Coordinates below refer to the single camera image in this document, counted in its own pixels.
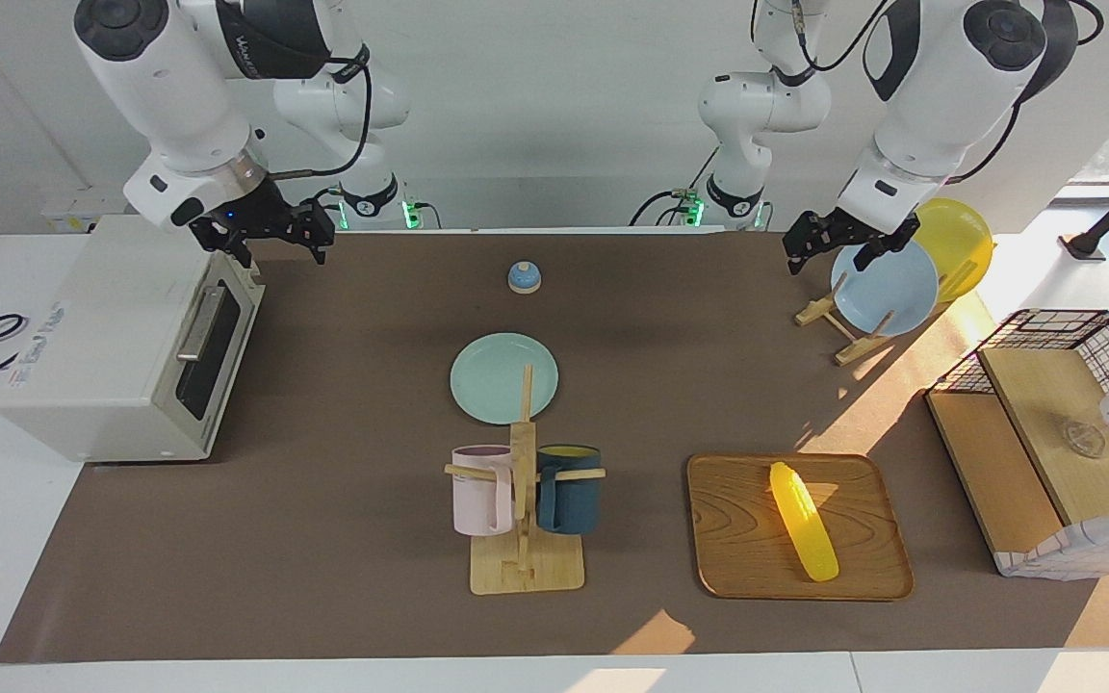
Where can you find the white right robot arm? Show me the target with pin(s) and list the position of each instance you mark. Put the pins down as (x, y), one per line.
(169, 87)

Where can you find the wooden mug rack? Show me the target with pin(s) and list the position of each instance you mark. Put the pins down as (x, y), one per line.
(526, 573)

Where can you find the oven door with glass window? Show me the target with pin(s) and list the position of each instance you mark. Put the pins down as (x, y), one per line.
(239, 327)

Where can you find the pink mug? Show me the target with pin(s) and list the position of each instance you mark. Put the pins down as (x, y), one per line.
(477, 500)

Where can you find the blue service bell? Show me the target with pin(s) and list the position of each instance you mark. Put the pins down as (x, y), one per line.
(525, 277)

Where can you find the light blue plate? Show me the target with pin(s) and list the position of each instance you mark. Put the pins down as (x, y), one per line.
(901, 303)

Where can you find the yellow plate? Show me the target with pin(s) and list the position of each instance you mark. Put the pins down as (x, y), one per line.
(964, 241)

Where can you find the light green plate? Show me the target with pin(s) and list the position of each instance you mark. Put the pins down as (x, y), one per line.
(492, 380)

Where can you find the wooden stepped stand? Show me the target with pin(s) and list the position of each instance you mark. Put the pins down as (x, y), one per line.
(1045, 395)

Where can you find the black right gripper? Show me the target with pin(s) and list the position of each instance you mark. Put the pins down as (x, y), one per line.
(261, 217)

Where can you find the white wall power outlet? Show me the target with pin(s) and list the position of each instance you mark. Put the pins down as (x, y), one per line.
(73, 207)

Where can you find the dark blue mug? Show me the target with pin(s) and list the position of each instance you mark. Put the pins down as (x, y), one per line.
(574, 505)

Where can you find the yellow corn cob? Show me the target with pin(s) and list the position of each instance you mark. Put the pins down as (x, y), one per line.
(805, 525)

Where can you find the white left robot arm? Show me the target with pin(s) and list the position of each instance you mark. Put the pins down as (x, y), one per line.
(940, 106)

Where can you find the wooden tray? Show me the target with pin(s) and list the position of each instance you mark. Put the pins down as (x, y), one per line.
(737, 539)

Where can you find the small clear glass bowl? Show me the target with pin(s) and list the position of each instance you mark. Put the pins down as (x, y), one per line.
(1084, 439)

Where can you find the brown table mat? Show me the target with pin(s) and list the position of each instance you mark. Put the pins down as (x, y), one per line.
(323, 539)

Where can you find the white toaster oven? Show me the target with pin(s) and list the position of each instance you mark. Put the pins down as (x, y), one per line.
(83, 337)

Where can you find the white checked cloth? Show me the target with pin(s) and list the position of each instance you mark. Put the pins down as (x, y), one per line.
(1094, 553)

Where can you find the wooden plate rack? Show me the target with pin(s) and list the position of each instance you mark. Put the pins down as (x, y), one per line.
(861, 348)

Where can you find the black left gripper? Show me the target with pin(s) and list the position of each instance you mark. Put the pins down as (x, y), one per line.
(853, 228)

